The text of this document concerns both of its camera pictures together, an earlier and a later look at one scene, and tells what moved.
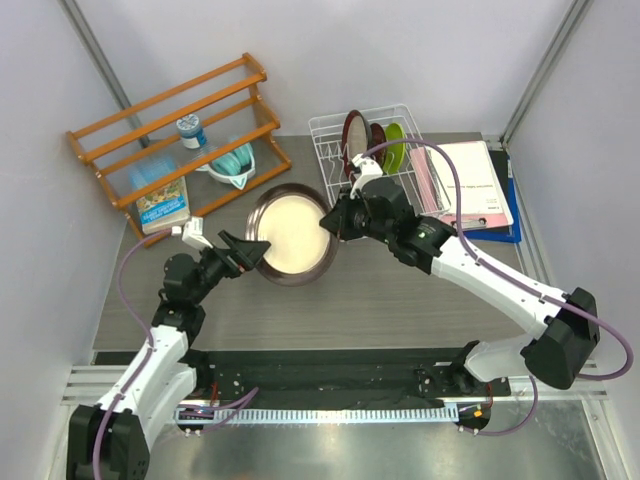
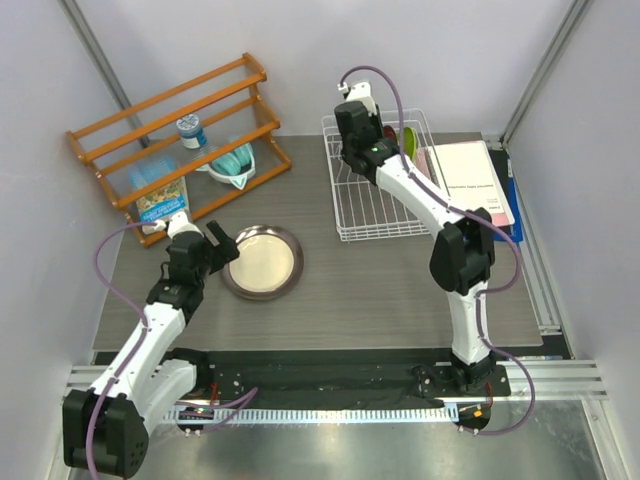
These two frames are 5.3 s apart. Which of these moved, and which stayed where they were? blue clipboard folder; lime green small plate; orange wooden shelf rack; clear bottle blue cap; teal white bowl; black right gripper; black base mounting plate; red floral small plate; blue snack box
Moved: black right gripper; lime green small plate; red floral small plate
Stayed: black base mounting plate; blue snack box; orange wooden shelf rack; clear bottle blue cap; blue clipboard folder; teal white bowl
